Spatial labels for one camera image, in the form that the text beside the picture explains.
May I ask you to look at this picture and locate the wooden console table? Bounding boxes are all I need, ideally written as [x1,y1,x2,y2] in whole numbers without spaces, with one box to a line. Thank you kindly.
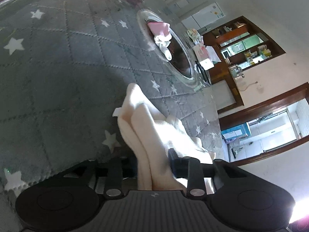
[208,65,245,113]

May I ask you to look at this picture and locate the white refrigerator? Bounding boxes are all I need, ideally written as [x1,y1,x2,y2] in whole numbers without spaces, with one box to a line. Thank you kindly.
[181,2,225,31]

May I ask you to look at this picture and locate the grey quilted star table cover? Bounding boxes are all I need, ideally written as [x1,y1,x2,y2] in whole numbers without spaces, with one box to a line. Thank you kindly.
[0,0,224,199]

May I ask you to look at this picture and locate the dark round table inset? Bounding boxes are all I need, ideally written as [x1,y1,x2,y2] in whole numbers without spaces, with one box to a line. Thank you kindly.
[137,9,201,87]

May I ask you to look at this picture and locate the blue cabinet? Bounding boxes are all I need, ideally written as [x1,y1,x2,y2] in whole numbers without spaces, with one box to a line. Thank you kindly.
[221,123,251,143]

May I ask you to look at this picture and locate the pink and white sock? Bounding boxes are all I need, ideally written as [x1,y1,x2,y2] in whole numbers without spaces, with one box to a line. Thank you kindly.
[147,22,173,61]

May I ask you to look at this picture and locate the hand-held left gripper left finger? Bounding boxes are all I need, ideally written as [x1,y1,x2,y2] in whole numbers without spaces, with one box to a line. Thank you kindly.
[61,157,138,197]

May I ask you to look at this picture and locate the cream fleece garment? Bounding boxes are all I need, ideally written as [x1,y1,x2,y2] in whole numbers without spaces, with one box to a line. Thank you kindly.
[113,83,216,191]

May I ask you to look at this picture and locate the patterned cloth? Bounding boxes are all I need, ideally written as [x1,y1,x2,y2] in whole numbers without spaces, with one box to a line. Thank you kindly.
[186,28,205,44]

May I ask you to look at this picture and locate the white rectangular box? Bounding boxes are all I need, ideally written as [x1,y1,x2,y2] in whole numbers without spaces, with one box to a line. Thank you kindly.
[200,58,215,70]

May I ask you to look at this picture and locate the wooden arch frame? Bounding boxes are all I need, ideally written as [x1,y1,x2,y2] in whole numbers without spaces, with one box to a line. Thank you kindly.
[218,82,309,167]

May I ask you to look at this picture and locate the wooden display cabinet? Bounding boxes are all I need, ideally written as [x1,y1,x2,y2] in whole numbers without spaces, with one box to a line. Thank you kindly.
[203,16,286,72]

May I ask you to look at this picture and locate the white tissue box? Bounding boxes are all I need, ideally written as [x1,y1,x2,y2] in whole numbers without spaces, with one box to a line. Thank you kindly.
[193,44,221,62]

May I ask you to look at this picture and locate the white power cable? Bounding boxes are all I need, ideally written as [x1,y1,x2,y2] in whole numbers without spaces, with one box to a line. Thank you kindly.
[239,81,258,91]

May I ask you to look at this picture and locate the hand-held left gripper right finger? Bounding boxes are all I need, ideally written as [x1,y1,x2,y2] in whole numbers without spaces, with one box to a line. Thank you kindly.
[168,148,244,197]

